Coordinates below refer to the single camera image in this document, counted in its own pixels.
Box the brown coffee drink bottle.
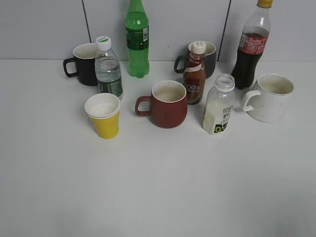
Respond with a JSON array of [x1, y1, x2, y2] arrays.
[[183, 40, 206, 105]]

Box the dark grey ceramic mug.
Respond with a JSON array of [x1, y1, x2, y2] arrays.
[[174, 41, 216, 79]]

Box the green soda bottle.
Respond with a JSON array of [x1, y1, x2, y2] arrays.
[[125, 0, 150, 78]]

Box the red ceramic mug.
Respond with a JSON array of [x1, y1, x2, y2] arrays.
[[135, 80, 188, 128]]

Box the white ceramic mug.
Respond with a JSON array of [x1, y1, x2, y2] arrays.
[[241, 74, 294, 123]]

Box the clear water bottle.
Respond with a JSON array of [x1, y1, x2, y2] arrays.
[[95, 36, 123, 100]]

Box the black ceramic mug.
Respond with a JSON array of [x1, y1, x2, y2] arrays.
[[63, 43, 98, 86]]

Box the cola bottle yellow cap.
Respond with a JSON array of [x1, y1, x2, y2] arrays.
[[231, 0, 273, 89]]

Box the yellow paper cup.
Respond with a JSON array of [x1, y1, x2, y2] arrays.
[[84, 93, 121, 139]]

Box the clear milk bottle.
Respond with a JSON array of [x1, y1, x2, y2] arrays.
[[202, 74, 235, 135]]

